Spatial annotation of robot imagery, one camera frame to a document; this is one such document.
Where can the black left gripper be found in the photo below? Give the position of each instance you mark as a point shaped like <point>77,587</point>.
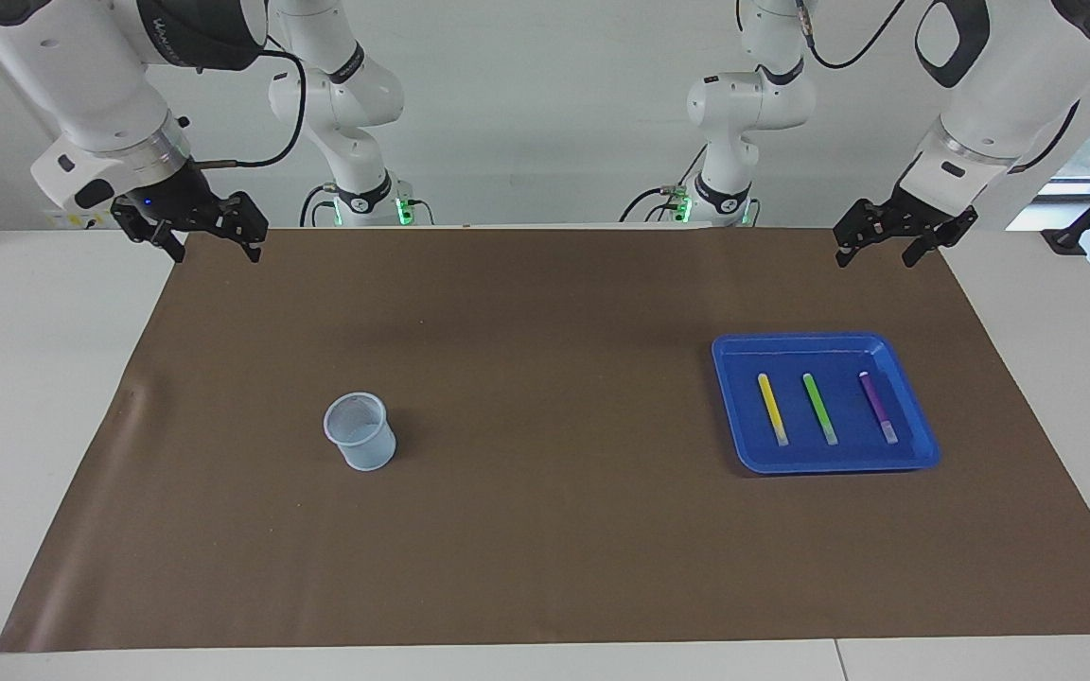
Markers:
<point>900,216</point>

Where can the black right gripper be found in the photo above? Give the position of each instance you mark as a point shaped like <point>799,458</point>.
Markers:
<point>185,203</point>

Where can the purple pen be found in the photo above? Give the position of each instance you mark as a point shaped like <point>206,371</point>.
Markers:
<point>876,405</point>

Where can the green pen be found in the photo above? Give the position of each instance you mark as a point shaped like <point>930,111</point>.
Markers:
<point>819,407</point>

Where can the yellow pen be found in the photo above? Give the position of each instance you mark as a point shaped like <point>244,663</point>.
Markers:
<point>772,409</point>

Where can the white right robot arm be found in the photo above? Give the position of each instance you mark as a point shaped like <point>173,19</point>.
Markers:
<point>100,85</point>

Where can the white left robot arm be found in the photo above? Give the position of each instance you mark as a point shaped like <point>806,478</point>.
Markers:
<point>999,85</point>

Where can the blue plastic tray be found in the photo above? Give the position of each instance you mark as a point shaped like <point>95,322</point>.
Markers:
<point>846,409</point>

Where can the clear plastic cup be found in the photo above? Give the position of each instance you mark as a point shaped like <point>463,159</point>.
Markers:
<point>365,454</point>

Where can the brown paper table mat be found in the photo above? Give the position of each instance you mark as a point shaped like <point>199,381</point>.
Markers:
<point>545,530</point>

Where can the white wall socket box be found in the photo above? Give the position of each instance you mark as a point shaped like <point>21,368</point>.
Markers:
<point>81,219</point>

